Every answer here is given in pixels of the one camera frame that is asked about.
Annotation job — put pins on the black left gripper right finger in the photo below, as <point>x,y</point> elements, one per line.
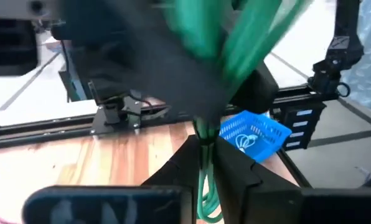
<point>238,183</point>

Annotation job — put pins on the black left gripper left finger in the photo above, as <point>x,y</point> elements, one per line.
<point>185,165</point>

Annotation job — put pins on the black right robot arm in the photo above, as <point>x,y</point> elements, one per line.
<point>160,68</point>

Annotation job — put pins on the blue plastic slotted basket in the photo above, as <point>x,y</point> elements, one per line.
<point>257,130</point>

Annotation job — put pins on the black box with white labels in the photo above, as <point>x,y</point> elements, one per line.
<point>299,127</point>

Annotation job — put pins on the blue patterned curtain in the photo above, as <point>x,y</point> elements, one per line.
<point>370,56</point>

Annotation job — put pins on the grey and black equipment box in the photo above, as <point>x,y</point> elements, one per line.
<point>11,40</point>

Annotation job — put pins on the black table edge rail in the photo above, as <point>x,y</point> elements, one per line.
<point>48,129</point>

